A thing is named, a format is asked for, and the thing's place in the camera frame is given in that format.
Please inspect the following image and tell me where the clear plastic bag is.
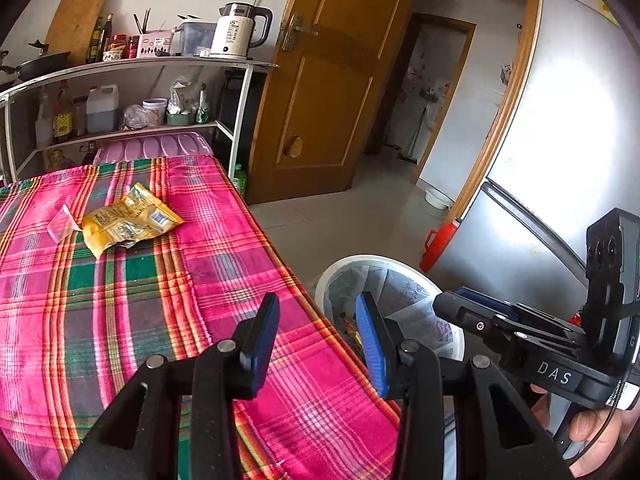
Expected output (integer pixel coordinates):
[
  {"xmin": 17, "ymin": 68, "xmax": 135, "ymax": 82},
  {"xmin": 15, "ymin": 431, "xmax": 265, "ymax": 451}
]
[{"xmin": 119, "ymin": 105, "xmax": 148, "ymax": 132}]

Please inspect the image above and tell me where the silver refrigerator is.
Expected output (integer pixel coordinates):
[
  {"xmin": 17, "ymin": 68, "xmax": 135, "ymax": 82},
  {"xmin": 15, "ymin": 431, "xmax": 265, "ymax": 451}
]
[{"xmin": 420, "ymin": 0, "xmax": 640, "ymax": 321}]

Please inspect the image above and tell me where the white floor basin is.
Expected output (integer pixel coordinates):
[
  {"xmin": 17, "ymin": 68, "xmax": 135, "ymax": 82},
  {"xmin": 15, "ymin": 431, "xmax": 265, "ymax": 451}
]
[{"xmin": 425, "ymin": 186, "xmax": 451, "ymax": 210}]

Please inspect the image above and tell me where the yellow snack packet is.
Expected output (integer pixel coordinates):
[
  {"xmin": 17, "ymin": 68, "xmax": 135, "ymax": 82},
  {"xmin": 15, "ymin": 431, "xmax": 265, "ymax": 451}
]
[{"xmin": 81, "ymin": 182, "xmax": 186, "ymax": 260}]

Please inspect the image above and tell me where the clear plastic bottle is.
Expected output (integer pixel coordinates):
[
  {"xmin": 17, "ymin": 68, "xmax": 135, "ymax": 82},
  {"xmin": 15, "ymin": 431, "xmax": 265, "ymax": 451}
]
[{"xmin": 35, "ymin": 92, "xmax": 55, "ymax": 150}]

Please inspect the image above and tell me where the white plastic tub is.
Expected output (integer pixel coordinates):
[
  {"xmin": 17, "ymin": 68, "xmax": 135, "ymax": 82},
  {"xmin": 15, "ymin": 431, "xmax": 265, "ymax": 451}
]
[{"xmin": 142, "ymin": 98, "xmax": 169, "ymax": 126}]

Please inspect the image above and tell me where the white plastic jug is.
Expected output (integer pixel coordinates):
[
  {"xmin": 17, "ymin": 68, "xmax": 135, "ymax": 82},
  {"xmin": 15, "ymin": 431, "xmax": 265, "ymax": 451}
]
[{"xmin": 86, "ymin": 84, "xmax": 121, "ymax": 135}]

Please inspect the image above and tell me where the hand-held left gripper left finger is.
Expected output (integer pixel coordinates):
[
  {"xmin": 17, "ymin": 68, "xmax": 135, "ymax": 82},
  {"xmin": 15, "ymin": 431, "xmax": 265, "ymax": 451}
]
[{"xmin": 57, "ymin": 292, "xmax": 281, "ymax": 480}]

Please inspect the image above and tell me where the red sauce jar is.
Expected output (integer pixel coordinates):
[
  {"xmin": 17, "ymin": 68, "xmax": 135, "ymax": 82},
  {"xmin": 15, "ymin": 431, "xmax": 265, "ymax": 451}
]
[{"xmin": 106, "ymin": 34, "xmax": 129, "ymax": 62}]

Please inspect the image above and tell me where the wooden door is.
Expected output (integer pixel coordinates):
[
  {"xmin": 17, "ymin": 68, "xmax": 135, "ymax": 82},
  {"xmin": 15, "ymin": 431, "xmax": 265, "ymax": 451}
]
[{"xmin": 247, "ymin": 0, "xmax": 426, "ymax": 206}]

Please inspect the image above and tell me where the white metal shelf rack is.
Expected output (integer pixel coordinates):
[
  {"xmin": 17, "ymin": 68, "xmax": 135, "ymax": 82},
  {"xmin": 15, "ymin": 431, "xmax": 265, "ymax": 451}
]
[{"xmin": 0, "ymin": 55, "xmax": 281, "ymax": 186}]

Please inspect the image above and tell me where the wooden cutting board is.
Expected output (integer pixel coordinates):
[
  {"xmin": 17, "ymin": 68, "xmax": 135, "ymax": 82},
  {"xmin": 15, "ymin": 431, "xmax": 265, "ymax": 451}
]
[{"xmin": 46, "ymin": 0, "xmax": 112, "ymax": 67}]

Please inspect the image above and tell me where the clear plastic pitcher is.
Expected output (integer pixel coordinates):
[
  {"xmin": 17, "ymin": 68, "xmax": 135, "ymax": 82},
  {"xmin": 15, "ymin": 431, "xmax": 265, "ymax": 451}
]
[{"xmin": 177, "ymin": 20, "xmax": 218, "ymax": 57}]

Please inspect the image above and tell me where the person's right hand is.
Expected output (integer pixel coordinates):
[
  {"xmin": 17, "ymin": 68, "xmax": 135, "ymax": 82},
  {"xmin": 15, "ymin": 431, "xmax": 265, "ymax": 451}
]
[{"xmin": 530, "ymin": 382, "xmax": 631, "ymax": 478}]

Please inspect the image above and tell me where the bag of groceries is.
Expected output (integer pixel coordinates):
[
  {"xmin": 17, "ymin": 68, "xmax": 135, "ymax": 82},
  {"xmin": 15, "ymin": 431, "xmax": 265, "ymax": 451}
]
[{"xmin": 167, "ymin": 77, "xmax": 203, "ymax": 116}]

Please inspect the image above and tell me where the yellow label oil bottle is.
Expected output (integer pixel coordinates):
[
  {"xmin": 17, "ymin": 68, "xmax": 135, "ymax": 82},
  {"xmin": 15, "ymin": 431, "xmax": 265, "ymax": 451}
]
[{"xmin": 52, "ymin": 80, "xmax": 75, "ymax": 143}]

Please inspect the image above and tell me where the clear plastic wrapper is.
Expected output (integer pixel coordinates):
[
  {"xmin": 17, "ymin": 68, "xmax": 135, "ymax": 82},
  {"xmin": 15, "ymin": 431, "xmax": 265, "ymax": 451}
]
[{"xmin": 47, "ymin": 205, "xmax": 84, "ymax": 242}]

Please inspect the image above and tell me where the white round trash bin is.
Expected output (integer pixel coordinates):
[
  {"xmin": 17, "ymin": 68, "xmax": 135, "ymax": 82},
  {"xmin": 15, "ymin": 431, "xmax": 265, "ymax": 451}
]
[{"xmin": 315, "ymin": 255, "xmax": 466, "ymax": 362}]

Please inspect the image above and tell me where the dark sauce bottle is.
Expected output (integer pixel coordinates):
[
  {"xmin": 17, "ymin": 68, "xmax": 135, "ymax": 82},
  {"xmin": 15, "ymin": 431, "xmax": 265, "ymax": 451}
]
[
  {"xmin": 100, "ymin": 13, "xmax": 115, "ymax": 57},
  {"xmin": 89, "ymin": 17, "xmax": 103, "ymax": 64}
]

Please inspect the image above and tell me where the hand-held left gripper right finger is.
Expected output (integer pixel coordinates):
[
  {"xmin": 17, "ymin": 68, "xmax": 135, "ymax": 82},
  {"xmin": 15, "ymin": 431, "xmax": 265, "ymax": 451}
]
[{"xmin": 354, "ymin": 291, "xmax": 573, "ymax": 480}]

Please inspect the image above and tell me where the red plastic jug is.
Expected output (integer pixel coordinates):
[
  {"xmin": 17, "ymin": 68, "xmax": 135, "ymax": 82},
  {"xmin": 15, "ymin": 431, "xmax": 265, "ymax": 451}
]
[{"xmin": 419, "ymin": 217, "xmax": 462, "ymax": 274}]

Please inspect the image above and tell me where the black frying pan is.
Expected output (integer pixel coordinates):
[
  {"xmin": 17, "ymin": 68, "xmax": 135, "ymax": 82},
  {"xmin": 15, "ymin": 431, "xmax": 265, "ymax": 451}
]
[{"xmin": 0, "ymin": 50, "xmax": 72, "ymax": 84}]

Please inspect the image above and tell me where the pink plaid tablecloth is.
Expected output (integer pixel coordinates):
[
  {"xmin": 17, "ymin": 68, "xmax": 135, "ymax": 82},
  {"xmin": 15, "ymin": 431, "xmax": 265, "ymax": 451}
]
[{"xmin": 0, "ymin": 156, "xmax": 403, "ymax": 480}]

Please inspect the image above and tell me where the green plastic bag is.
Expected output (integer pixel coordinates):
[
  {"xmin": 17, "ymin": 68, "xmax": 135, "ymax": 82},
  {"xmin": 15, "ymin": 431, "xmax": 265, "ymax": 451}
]
[{"xmin": 196, "ymin": 84, "xmax": 211, "ymax": 125}]

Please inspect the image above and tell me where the brass door handle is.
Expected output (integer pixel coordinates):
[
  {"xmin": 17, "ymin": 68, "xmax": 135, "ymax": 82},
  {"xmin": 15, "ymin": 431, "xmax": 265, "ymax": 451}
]
[{"xmin": 280, "ymin": 15, "xmax": 319, "ymax": 52}]

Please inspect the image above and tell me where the pink utensil holder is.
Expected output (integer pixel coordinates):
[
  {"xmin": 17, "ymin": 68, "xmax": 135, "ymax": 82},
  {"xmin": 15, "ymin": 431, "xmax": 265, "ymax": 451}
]
[{"xmin": 139, "ymin": 30, "xmax": 175, "ymax": 58}]

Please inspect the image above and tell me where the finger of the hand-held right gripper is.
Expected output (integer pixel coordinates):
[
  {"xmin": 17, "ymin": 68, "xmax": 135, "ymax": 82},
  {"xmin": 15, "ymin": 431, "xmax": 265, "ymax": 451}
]
[
  {"xmin": 432, "ymin": 291, "xmax": 526, "ymax": 348},
  {"xmin": 455, "ymin": 286, "xmax": 587, "ymax": 350}
]

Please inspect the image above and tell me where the white electric kettle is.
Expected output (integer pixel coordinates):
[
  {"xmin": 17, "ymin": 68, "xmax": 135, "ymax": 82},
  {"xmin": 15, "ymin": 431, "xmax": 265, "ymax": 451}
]
[{"xmin": 210, "ymin": 2, "xmax": 274, "ymax": 59}]

